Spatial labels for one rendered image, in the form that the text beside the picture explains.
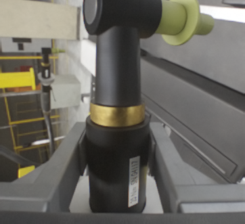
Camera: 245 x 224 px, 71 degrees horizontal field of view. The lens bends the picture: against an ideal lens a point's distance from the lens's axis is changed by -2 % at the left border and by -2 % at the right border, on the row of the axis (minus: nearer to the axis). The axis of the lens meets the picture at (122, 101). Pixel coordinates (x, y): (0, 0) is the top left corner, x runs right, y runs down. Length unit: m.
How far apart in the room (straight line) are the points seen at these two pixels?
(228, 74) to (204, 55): 0.09
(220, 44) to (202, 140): 0.26
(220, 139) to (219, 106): 0.07
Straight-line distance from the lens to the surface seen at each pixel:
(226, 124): 0.41
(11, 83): 1.00
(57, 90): 5.04
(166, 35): 0.17
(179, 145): 0.67
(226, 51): 0.53
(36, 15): 4.75
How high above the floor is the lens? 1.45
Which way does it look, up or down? 29 degrees down
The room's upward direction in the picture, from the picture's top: 98 degrees counter-clockwise
